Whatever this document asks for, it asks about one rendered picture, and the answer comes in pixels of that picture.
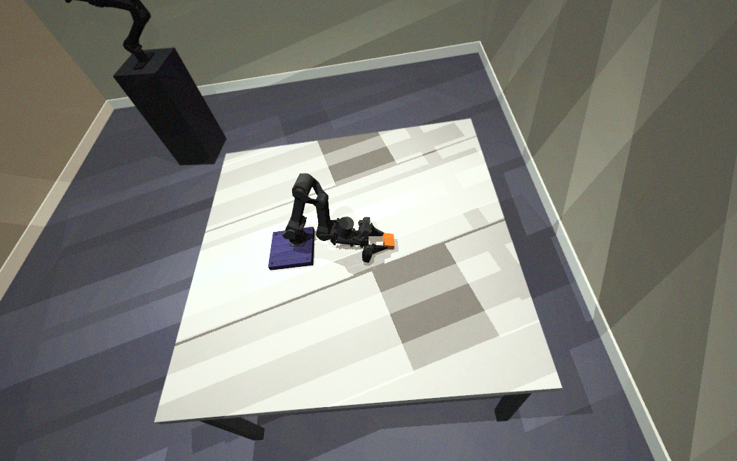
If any orange block with dark square face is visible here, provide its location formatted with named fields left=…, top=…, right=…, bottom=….
left=383, top=233, right=395, bottom=249

